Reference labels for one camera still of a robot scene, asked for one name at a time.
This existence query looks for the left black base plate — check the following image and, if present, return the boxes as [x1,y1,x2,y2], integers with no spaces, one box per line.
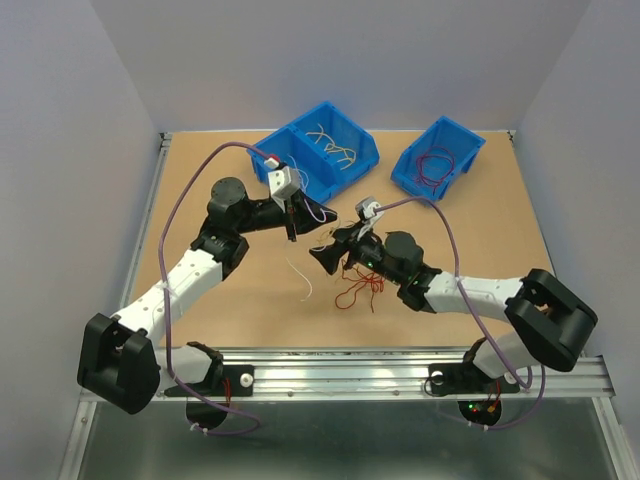
[187,364,255,398]

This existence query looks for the small blue bin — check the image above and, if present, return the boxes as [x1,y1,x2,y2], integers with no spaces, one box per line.
[390,116,486,202]

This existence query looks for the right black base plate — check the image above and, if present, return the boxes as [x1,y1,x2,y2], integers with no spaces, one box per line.
[423,363,520,397]

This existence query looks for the red wires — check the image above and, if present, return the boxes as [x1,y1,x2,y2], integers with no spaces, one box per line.
[333,144,457,315]

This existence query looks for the left aluminium side rail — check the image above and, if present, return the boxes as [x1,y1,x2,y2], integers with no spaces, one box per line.
[58,132,173,479]

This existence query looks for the aluminium side rail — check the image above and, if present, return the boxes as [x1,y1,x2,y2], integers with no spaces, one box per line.
[58,132,173,479]
[504,130,626,480]

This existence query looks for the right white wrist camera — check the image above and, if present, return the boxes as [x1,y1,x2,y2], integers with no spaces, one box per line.
[355,196,384,240]

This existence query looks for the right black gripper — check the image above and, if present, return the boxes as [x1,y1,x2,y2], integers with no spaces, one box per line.
[309,219,403,286]

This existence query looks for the white wires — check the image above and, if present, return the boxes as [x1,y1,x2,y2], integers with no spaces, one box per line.
[284,154,339,304]

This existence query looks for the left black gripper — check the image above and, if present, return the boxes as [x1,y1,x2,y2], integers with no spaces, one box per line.
[235,188,337,242]

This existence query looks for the right aluminium side rail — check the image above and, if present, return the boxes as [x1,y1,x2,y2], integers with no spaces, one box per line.
[504,130,626,480]

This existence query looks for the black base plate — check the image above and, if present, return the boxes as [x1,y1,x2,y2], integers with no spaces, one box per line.
[423,363,520,397]
[187,364,255,398]

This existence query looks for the aluminium mounting rail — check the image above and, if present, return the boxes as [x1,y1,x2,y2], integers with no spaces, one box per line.
[82,347,615,402]

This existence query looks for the large divided blue bin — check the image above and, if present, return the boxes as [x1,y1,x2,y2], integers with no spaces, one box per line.
[255,102,380,204]

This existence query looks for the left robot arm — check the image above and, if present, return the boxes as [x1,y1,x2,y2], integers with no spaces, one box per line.
[77,177,337,414]

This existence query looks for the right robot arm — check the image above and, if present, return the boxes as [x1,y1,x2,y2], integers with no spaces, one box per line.
[310,226,598,396]

